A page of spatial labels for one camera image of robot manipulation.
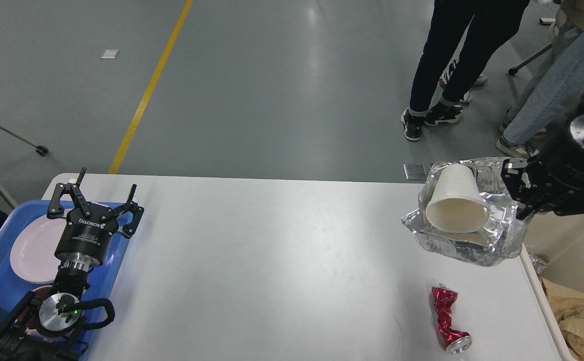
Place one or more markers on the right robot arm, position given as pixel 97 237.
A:
pixel 575 129

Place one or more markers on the pink mug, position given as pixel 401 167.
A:
pixel 49 321

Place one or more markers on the brown paper bag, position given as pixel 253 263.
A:
pixel 563 301

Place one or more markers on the floor socket plate left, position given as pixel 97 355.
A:
pixel 417 171

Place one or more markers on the office chair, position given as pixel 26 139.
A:
pixel 552 34

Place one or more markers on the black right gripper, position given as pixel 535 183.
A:
pixel 552 181

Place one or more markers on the crushed red can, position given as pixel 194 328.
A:
pixel 453 341

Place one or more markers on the aluminium foil tray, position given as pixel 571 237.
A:
pixel 499 239

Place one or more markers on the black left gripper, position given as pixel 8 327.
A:
pixel 87 238

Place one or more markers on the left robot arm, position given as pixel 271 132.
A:
pixel 15 342

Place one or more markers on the clear plastic wrapper in bin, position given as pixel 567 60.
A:
pixel 539 262

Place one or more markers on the person in black trousers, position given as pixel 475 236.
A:
pixel 460 91

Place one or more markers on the pink plate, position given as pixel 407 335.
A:
pixel 35 239

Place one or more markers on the person in light jeans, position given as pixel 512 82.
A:
pixel 552 90

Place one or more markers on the white paper cup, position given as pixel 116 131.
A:
pixel 456 205

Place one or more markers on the beige plastic bin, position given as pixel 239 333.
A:
pixel 561 241

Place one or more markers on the blue plastic tray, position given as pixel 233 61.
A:
pixel 13 288

